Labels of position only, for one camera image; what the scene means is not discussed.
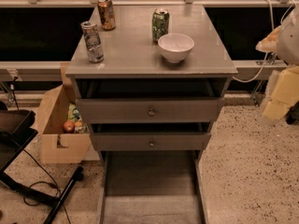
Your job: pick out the grey top drawer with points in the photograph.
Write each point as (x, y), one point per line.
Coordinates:
(149, 100)

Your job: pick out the orange soda can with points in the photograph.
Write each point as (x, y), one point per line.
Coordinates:
(107, 16)

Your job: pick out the red apple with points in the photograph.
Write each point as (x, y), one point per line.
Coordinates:
(69, 126)

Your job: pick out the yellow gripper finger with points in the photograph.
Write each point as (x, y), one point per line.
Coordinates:
(281, 94)

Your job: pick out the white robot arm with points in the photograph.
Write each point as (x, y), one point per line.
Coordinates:
(284, 40)

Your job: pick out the grey bottom drawer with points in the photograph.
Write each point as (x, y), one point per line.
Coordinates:
(150, 187)

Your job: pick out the silver blue redbull can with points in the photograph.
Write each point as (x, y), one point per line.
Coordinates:
(93, 42)

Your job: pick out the green snack bag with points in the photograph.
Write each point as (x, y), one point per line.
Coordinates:
(73, 113)

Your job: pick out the grey drawer cabinet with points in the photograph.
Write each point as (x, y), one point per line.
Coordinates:
(130, 53)

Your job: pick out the white ceramic bowl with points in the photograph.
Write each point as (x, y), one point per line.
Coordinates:
(175, 47)

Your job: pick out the cardboard box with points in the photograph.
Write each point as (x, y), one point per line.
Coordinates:
(56, 145)

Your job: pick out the green soda can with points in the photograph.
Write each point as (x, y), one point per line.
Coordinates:
(160, 23)

